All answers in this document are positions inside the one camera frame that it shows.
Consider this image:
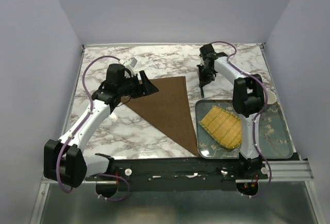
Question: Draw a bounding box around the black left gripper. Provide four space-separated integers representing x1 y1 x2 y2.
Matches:
119 70 159 99

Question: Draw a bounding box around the brown cloth napkin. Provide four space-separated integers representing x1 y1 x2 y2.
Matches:
121 76 199 156

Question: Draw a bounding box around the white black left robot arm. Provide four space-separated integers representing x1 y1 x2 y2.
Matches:
43 63 159 193

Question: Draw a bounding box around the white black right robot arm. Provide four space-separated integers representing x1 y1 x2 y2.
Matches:
197 42 268 179

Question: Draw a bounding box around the teal mug white inside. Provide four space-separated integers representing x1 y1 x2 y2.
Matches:
267 90 277 105

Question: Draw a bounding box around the yellow bamboo mat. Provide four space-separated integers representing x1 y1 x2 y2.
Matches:
199 106 242 149

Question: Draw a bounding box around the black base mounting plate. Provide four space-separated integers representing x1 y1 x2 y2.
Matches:
87 157 268 197

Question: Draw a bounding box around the teal floral metal tray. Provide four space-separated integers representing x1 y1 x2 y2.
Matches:
195 100 294 159

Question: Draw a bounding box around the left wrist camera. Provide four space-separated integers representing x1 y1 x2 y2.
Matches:
123 57 138 76

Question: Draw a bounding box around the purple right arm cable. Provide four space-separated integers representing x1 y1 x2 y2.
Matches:
210 41 274 199

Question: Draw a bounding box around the aluminium frame rail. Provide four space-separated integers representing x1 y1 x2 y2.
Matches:
41 160 314 184

